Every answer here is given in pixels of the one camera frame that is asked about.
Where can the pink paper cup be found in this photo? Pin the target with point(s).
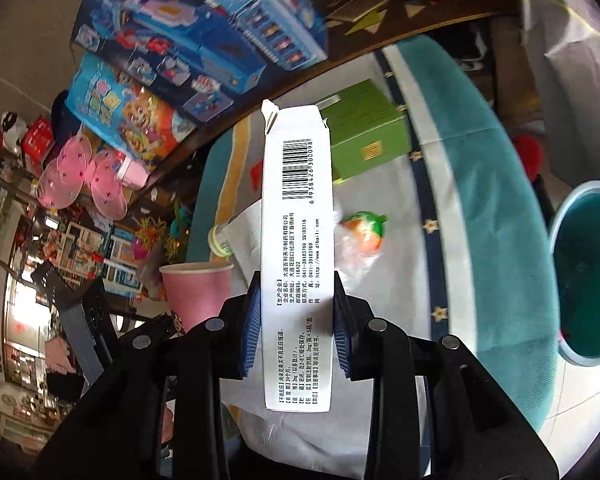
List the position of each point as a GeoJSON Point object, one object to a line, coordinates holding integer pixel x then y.
{"type": "Point", "coordinates": [195, 290]}

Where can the colourful spiky toy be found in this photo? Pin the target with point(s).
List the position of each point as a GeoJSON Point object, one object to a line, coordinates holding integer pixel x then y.
{"type": "Point", "coordinates": [157, 232]}

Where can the light grey plastic bag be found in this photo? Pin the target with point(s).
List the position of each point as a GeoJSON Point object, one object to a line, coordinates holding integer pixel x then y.
{"type": "Point", "coordinates": [580, 85]}

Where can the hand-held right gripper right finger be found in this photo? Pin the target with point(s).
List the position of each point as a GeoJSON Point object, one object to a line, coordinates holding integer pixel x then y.
{"type": "Point", "coordinates": [341, 345]}

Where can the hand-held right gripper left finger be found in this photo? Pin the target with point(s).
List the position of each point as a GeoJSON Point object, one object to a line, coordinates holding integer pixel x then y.
{"type": "Point", "coordinates": [252, 332]}

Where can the white cardboard carton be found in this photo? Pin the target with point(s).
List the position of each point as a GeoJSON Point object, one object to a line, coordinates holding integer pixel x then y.
{"type": "Point", "coordinates": [297, 260]}

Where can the small green white bottle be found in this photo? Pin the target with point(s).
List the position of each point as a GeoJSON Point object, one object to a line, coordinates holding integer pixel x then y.
{"type": "Point", "coordinates": [220, 242]}

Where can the pink butterfly wings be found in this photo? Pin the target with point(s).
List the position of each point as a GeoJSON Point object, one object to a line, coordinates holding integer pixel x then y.
{"type": "Point", "coordinates": [75, 175]}

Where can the blue playset toy box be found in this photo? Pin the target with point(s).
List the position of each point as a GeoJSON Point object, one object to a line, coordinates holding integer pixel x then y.
{"type": "Point", "coordinates": [170, 45]}

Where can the teal trash bin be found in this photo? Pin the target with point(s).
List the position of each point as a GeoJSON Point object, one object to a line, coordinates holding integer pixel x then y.
{"type": "Point", "coordinates": [585, 280]}

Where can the grey notebook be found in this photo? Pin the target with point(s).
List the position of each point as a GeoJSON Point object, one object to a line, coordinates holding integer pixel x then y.
{"type": "Point", "coordinates": [360, 9]}

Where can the white paper bag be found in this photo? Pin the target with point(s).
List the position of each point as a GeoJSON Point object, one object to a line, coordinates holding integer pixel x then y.
{"type": "Point", "coordinates": [245, 245]}

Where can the black white cloth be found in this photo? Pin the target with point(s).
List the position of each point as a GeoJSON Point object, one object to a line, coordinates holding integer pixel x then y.
{"type": "Point", "coordinates": [472, 47]}

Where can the green box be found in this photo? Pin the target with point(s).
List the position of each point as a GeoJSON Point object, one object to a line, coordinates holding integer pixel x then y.
{"type": "Point", "coordinates": [365, 130]}

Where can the small pink toy box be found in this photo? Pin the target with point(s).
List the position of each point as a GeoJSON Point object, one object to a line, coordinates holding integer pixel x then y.
{"type": "Point", "coordinates": [132, 175]}

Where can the yellow green paper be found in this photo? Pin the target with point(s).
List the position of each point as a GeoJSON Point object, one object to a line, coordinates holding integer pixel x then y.
{"type": "Point", "coordinates": [375, 22]}

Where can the light blue puppy toy box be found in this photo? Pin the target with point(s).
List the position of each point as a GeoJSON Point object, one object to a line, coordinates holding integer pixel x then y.
{"type": "Point", "coordinates": [130, 115]}

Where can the blue figurine toy box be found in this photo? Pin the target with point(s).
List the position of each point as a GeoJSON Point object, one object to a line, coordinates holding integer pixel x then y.
{"type": "Point", "coordinates": [270, 15]}

